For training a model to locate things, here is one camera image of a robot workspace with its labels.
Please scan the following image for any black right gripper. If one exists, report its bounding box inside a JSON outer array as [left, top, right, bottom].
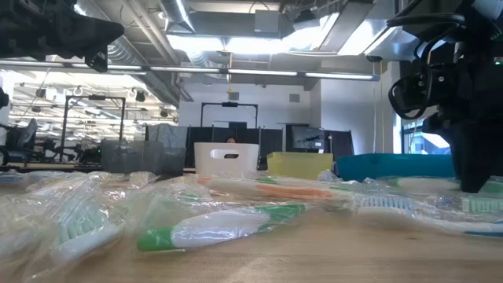
[[422, 26, 503, 193]]

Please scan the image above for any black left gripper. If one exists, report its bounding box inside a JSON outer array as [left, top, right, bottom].
[[0, 0, 125, 74]]

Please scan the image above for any window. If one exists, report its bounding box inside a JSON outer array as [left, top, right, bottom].
[[402, 119, 452, 155]]

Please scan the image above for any blue plastic bin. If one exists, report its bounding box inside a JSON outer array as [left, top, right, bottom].
[[336, 153, 457, 182]]

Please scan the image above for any blue white wrapped toothbrush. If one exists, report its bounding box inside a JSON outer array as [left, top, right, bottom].
[[0, 171, 44, 186], [356, 193, 503, 239]]

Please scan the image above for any black office chair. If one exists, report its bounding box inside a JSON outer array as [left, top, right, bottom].
[[0, 117, 39, 163]]

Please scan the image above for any grey translucent plastic bin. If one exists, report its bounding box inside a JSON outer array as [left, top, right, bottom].
[[101, 139, 188, 177]]

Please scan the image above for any grey room divider panel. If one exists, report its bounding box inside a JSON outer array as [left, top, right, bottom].
[[145, 123, 189, 150]]

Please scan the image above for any black monitor screen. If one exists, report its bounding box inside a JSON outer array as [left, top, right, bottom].
[[290, 125, 326, 153]]

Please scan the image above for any yellow plastic bin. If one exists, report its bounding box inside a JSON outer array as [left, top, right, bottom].
[[266, 152, 334, 181]]

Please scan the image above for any orange white wrapped toothbrush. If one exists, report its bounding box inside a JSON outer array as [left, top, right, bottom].
[[195, 175, 354, 202]]

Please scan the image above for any person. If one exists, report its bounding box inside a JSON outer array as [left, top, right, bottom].
[[223, 135, 239, 160]]

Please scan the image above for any long linear ceiling light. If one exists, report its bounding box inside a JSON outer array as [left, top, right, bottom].
[[0, 59, 381, 83]]

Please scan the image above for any white plastic bin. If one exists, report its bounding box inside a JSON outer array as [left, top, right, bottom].
[[193, 141, 260, 177]]

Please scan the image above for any black metal gantry frame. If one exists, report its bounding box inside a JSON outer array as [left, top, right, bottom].
[[200, 101, 259, 129], [60, 95, 127, 163]]

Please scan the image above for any silver ventilation duct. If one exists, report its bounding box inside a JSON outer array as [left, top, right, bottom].
[[159, 0, 196, 35]]

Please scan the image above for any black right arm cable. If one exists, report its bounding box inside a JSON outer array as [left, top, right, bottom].
[[387, 13, 468, 121]]

